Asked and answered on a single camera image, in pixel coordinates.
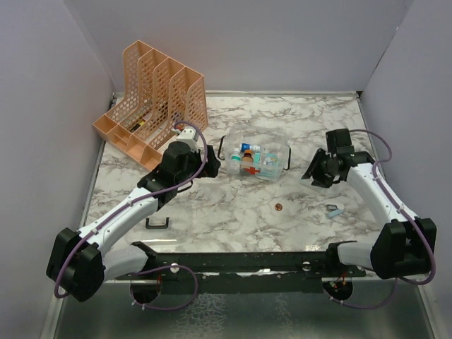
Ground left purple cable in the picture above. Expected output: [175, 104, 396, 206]
[54, 120, 209, 311]

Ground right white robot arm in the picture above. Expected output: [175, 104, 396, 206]
[302, 129, 437, 285]

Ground brown bottle orange cap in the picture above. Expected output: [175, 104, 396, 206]
[242, 150, 254, 164]

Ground peach plastic file organizer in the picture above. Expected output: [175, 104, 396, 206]
[93, 40, 208, 171]

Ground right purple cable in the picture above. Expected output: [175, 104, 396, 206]
[324, 129, 437, 310]

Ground clear plastic medicine box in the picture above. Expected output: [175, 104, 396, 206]
[218, 125, 292, 181]

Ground light blue clip item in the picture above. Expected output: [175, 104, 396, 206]
[326, 203, 345, 218]

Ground black box lid handle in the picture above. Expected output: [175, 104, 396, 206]
[145, 217, 170, 230]

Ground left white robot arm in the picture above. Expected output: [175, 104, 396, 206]
[46, 141, 220, 302]

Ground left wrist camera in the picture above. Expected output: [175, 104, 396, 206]
[172, 126, 199, 152]

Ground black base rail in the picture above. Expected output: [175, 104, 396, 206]
[131, 242, 365, 295]

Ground clear teal blister packs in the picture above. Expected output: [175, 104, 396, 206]
[254, 153, 280, 180]

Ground purple cable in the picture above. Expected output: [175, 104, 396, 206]
[54, 120, 209, 311]
[324, 129, 437, 310]

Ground blue labelled small bottle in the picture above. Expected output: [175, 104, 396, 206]
[240, 143, 262, 153]

